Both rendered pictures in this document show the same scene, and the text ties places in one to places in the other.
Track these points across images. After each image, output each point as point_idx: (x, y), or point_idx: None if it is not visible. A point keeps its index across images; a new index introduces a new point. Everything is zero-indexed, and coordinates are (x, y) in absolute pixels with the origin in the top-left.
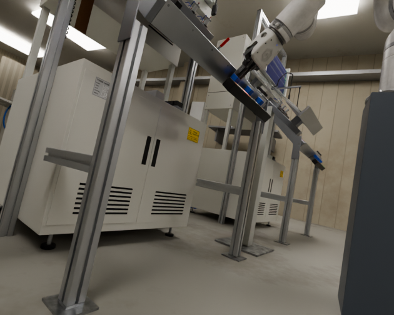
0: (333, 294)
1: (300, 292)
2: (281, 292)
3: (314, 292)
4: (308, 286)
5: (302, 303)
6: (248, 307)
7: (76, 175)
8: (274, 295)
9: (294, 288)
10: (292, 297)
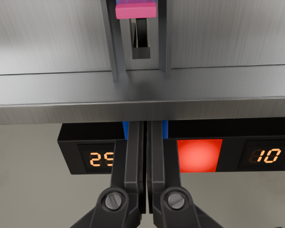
0: (281, 221)
1: (239, 194)
2: (213, 181)
3: (257, 205)
4: (272, 196)
5: (210, 203)
6: (146, 174)
7: None
8: (197, 179)
9: (243, 186)
10: (215, 192)
